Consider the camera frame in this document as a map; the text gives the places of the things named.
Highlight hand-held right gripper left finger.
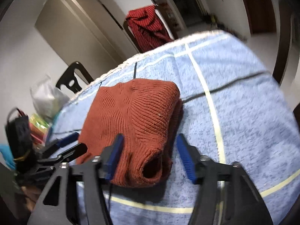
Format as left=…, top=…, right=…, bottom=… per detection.
left=27, top=133, right=125, bottom=225

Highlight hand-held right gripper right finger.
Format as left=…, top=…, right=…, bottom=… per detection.
left=176, top=133, right=273, bottom=225

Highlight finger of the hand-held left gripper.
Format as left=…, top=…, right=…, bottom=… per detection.
left=45, top=132, right=80, bottom=155
left=37, top=142, right=88, bottom=166

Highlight rust red knitted sweater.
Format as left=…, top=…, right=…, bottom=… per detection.
left=75, top=78, right=184, bottom=188

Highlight teal cloth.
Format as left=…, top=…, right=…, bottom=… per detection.
left=0, top=144, right=16, bottom=170

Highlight colourful packets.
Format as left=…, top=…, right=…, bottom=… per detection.
left=28, top=114, right=53, bottom=146

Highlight white plastic bag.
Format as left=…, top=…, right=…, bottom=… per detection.
left=30, top=74, right=71, bottom=120

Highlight blue blanket with line pattern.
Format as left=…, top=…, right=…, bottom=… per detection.
left=46, top=30, right=299, bottom=225

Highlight beige door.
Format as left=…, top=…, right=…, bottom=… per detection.
left=35, top=0, right=141, bottom=75

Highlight dark wooden chair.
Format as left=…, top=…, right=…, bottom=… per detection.
left=123, top=3, right=175, bottom=53

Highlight red striped garment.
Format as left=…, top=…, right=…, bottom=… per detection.
left=126, top=5, right=174, bottom=52

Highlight dark wooden furniture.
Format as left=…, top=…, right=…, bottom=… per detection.
left=272, top=0, right=300, bottom=88

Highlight dark brown wooden door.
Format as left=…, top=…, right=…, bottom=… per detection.
left=236, top=0, right=277, bottom=35

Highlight black cable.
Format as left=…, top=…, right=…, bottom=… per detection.
left=106, top=182, right=113, bottom=225

